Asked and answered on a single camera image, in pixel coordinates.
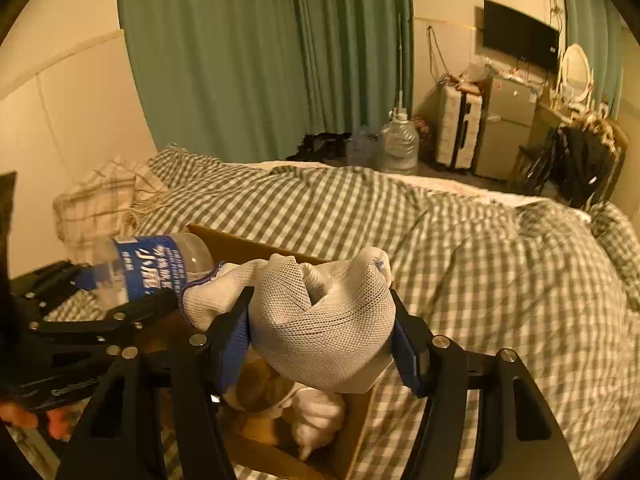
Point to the blue label water bottle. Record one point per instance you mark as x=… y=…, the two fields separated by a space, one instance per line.
x=145 y=265

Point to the silver mini fridge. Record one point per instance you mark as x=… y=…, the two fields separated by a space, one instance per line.
x=505 y=130

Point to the white suitcase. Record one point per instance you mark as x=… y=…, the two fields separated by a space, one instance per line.
x=457 y=127

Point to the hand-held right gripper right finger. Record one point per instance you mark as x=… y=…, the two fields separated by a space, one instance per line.
x=406 y=360

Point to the dark floral bag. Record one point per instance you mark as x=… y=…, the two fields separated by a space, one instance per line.
x=424 y=135

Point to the white mesh laundry bag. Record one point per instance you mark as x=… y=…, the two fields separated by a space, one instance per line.
x=320 y=330

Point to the white cloth bundle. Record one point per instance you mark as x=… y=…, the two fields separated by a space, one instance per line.
x=320 y=412

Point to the large clear water jug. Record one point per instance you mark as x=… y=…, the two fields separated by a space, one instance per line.
x=399 y=142

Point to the clear plastic bags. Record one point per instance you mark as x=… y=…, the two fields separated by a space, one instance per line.
x=470 y=72

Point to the beige plaid fringed scarf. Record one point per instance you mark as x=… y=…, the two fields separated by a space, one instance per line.
x=100 y=200

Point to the white dressing table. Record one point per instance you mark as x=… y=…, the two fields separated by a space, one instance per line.
x=547 y=120

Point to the gold frame chair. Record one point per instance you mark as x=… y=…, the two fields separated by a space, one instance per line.
x=620 y=142

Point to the black clothes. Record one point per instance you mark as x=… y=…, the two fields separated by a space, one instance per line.
x=585 y=160

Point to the wide green curtain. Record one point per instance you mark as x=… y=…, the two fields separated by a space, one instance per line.
x=210 y=60

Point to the cardboard box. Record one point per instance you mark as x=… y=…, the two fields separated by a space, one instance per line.
x=357 y=425

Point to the person's left hand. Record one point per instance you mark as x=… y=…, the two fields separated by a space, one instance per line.
x=59 y=422

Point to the white pole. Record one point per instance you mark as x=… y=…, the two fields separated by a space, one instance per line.
x=401 y=60

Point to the black wall television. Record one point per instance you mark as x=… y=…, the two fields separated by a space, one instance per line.
x=520 y=35

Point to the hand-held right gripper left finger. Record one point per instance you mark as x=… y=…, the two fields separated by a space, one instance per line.
x=234 y=355

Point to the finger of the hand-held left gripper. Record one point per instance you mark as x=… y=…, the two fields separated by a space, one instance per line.
x=50 y=282
x=125 y=312

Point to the green checked duvet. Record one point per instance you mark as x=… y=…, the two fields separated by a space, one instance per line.
x=450 y=270

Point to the green checked pillow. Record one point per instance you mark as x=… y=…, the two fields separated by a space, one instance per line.
x=617 y=245

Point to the white oval mirror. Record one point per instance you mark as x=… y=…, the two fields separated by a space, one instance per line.
x=575 y=67

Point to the brown plush toy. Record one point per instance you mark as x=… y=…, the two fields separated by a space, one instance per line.
x=260 y=385

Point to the narrow green curtain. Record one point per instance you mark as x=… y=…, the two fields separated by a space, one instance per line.
x=600 y=35

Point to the white glove with purple trim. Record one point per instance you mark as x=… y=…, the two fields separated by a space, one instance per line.
x=215 y=295

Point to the black bag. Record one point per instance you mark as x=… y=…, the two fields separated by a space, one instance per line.
x=320 y=144

